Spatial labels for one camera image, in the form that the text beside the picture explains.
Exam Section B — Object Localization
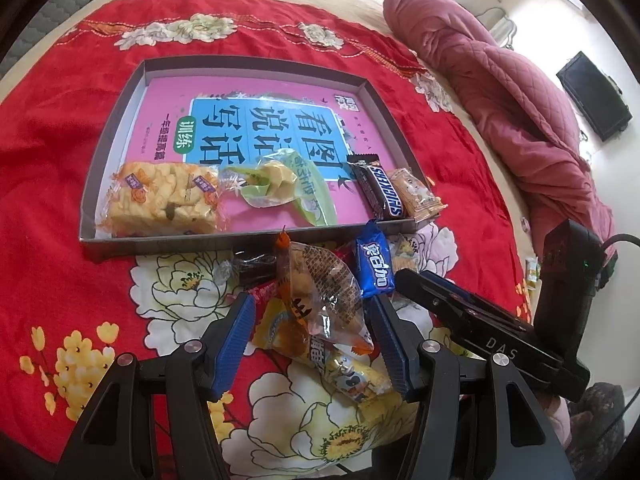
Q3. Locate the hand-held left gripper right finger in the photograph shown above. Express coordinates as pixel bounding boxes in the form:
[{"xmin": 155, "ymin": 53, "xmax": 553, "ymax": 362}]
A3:
[{"xmin": 367, "ymin": 295, "xmax": 576, "ymax": 480}]

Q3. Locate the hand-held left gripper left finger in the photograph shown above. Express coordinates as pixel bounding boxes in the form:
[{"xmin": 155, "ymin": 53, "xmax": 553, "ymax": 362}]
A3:
[{"xmin": 52, "ymin": 292, "xmax": 257, "ymax": 480}]

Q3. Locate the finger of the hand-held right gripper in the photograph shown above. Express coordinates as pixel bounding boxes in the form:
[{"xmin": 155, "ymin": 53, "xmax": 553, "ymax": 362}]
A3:
[
  {"xmin": 420, "ymin": 271, "xmax": 526, "ymax": 328},
  {"xmin": 395, "ymin": 268, "xmax": 483, "ymax": 341}
]

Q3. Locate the yellow cow print snack stick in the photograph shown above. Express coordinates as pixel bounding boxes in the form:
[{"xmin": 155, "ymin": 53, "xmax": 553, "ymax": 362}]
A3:
[{"xmin": 250, "ymin": 305, "xmax": 401, "ymax": 406}]

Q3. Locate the red cow print candy packet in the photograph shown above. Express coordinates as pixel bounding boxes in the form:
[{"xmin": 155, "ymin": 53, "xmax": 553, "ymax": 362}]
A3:
[{"xmin": 250, "ymin": 280, "xmax": 283, "ymax": 311}]

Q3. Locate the blue cookie packet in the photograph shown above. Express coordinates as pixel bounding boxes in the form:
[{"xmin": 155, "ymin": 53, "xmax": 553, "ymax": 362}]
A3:
[{"xmin": 356, "ymin": 220, "xmax": 398, "ymax": 298}]

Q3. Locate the chocolate cake packet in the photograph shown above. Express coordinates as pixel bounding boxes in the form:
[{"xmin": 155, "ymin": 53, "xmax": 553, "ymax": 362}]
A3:
[{"xmin": 215, "ymin": 252, "xmax": 278, "ymax": 288}]

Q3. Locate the tan biscuit packet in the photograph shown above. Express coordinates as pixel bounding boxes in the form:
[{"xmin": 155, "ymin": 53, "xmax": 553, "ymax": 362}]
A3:
[{"xmin": 387, "ymin": 167, "xmax": 443, "ymax": 223}]

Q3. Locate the orange clear snack packet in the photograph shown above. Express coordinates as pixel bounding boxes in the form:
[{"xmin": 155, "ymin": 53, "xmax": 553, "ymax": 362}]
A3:
[{"xmin": 274, "ymin": 227, "xmax": 375, "ymax": 356}]

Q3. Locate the brown chocolate bar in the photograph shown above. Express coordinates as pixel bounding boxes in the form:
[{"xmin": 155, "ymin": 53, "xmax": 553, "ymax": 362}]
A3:
[{"xmin": 347, "ymin": 155, "xmax": 406, "ymax": 221}]

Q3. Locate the puffed rice cracker packet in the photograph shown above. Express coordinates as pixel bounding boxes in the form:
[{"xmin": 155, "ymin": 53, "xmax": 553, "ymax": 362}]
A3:
[{"xmin": 97, "ymin": 161, "xmax": 226, "ymax": 237}]

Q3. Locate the green pastry packet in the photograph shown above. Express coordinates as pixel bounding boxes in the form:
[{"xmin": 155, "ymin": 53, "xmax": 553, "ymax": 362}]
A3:
[{"xmin": 220, "ymin": 157, "xmax": 338, "ymax": 228}]

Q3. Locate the grey shallow cardboard box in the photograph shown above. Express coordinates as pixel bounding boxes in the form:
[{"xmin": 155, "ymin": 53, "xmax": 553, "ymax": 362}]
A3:
[{"xmin": 79, "ymin": 57, "xmax": 431, "ymax": 263}]

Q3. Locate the person's right forearm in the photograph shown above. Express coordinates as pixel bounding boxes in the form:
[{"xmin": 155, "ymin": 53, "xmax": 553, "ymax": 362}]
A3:
[{"xmin": 570, "ymin": 382, "xmax": 628, "ymax": 466}]

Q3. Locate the person's right hand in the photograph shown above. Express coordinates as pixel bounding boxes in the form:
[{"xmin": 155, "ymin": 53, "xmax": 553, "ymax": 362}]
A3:
[{"xmin": 545, "ymin": 394, "xmax": 572, "ymax": 453}]

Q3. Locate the small green yellow packet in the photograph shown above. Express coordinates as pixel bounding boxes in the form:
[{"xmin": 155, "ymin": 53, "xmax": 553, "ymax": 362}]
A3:
[{"xmin": 522, "ymin": 256, "xmax": 542, "ymax": 291}]

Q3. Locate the small yellow biscuit packet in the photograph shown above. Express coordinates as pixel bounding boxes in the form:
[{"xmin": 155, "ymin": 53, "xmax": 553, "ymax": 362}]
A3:
[{"xmin": 392, "ymin": 236, "xmax": 423, "ymax": 273}]

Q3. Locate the black television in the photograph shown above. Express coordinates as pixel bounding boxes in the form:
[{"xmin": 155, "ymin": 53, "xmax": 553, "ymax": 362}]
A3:
[{"xmin": 556, "ymin": 51, "xmax": 633, "ymax": 142}]

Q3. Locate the pink quilt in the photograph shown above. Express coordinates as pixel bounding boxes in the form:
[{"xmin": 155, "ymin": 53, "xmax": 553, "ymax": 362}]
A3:
[{"xmin": 382, "ymin": 0, "xmax": 618, "ymax": 256}]

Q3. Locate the pink book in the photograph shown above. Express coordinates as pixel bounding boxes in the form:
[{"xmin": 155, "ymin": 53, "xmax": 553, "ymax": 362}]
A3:
[{"xmin": 107, "ymin": 77, "xmax": 416, "ymax": 233}]

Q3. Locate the red floral blanket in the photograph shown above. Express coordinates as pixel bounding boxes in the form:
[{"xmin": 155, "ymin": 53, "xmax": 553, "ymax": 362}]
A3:
[{"xmin": 0, "ymin": 0, "xmax": 538, "ymax": 480}]

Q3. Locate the grey quilted headboard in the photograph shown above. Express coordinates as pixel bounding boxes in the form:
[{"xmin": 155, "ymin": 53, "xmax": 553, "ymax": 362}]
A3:
[{"xmin": 0, "ymin": 0, "xmax": 116, "ymax": 68}]

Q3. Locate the black cable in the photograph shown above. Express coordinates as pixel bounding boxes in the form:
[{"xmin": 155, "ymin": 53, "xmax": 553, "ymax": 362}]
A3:
[{"xmin": 600, "ymin": 232, "xmax": 640, "ymax": 256}]

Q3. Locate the white wall radiator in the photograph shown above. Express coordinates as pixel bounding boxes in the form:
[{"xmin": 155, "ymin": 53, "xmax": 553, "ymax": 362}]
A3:
[{"xmin": 485, "ymin": 7, "xmax": 521, "ymax": 51}]

